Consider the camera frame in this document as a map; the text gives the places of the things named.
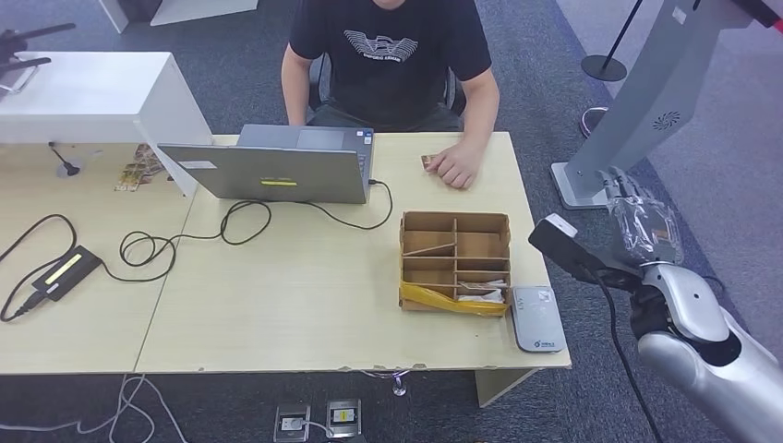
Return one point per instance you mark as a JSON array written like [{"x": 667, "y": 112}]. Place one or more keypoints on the chrome hook fixture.
[{"x": 401, "y": 386}]

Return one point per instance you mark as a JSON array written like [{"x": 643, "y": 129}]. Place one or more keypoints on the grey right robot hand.
[{"x": 645, "y": 226}]

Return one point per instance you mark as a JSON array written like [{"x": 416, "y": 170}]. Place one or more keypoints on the person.
[{"x": 385, "y": 73}]

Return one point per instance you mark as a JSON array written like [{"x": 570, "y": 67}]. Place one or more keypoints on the person's left hand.
[{"x": 459, "y": 165}]

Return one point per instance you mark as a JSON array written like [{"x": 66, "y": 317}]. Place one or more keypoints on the black power adapter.
[{"x": 66, "y": 272}]

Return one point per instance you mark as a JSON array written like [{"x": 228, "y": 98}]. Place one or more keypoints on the light wood desk leg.
[{"x": 495, "y": 385}]

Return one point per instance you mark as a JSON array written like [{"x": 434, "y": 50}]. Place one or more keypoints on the floor socket with plug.
[{"x": 292, "y": 423}]

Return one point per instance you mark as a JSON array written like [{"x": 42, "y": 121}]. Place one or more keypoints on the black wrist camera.
[{"x": 563, "y": 247}]

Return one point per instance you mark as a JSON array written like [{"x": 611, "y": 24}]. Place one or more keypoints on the white card reader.
[{"x": 538, "y": 321}]

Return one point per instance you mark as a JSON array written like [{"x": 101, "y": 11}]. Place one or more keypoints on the person's right forearm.
[{"x": 293, "y": 98}]

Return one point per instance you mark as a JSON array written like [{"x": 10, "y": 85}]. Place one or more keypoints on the grey kiosk stand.
[{"x": 648, "y": 104}]

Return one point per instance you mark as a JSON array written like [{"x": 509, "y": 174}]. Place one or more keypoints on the grey laptop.
[{"x": 275, "y": 171}]

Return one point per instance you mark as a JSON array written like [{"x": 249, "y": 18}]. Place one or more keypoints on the person's left forearm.
[{"x": 480, "y": 116}]

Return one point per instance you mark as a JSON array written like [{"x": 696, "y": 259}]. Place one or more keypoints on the white counter block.
[{"x": 92, "y": 92}]

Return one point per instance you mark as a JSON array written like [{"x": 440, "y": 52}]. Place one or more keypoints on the white furniture base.
[{"x": 183, "y": 9}]

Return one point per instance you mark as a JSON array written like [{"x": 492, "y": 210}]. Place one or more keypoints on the yellow plastic film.
[{"x": 440, "y": 301}]

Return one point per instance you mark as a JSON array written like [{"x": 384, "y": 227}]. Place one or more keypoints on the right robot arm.
[{"x": 722, "y": 379}]

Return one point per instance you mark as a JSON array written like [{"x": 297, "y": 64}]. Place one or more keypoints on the black stanchion post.
[{"x": 604, "y": 68}]

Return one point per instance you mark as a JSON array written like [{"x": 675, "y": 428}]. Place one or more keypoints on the black desk antenna stand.
[{"x": 72, "y": 168}]

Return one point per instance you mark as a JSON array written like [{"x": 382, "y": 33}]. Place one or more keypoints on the brown divider box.
[{"x": 483, "y": 244}]

